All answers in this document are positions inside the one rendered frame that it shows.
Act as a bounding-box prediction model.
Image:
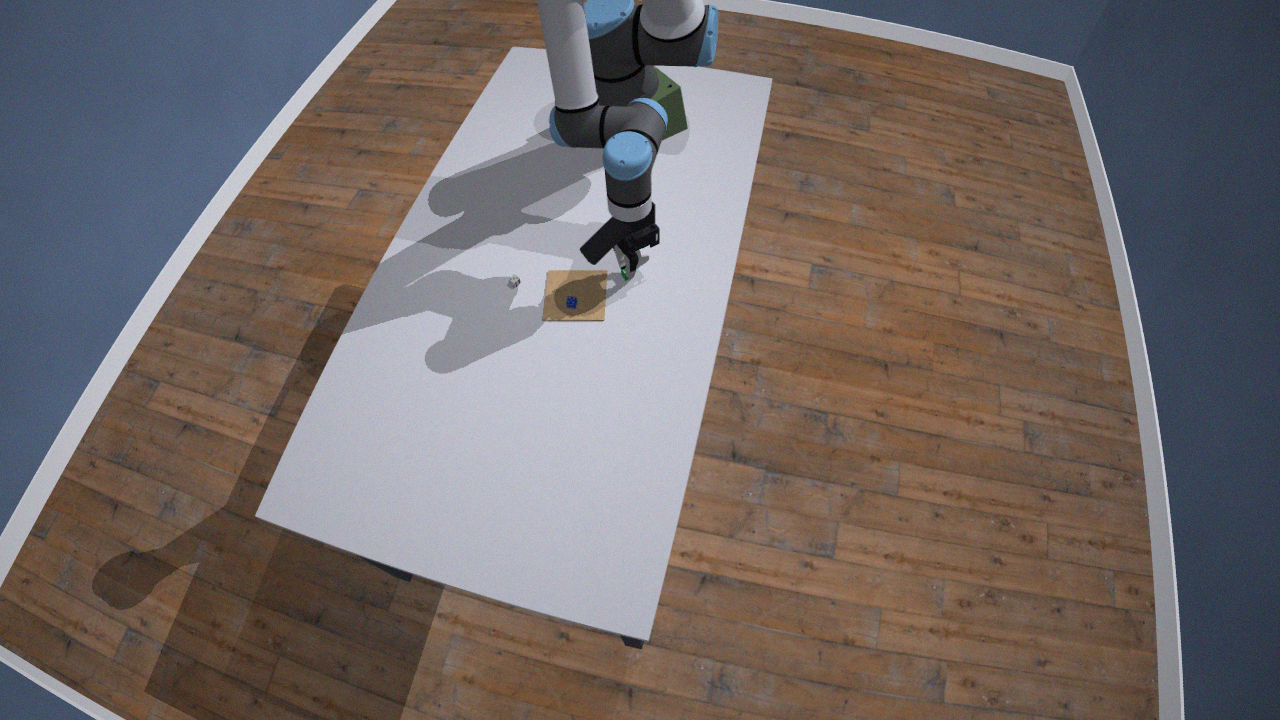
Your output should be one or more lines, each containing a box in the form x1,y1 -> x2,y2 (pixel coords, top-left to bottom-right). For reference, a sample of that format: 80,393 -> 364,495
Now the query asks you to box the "tan mat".
541,270 -> 607,322

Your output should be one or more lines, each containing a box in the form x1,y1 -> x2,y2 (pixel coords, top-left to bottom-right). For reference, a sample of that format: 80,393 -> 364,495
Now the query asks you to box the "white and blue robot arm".
538,0 -> 718,265

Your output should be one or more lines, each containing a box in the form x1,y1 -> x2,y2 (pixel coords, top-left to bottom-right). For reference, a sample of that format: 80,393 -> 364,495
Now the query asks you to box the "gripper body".
616,202 -> 659,256

